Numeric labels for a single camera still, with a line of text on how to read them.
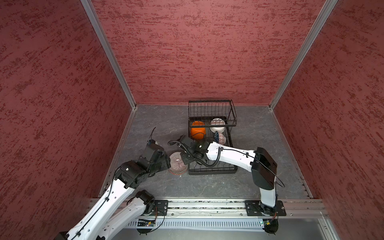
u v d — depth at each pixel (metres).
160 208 0.74
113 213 0.44
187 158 0.72
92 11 0.73
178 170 0.81
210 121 1.04
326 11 0.72
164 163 0.63
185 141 0.64
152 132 1.03
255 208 0.73
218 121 1.10
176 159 0.84
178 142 0.63
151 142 0.63
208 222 0.71
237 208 0.76
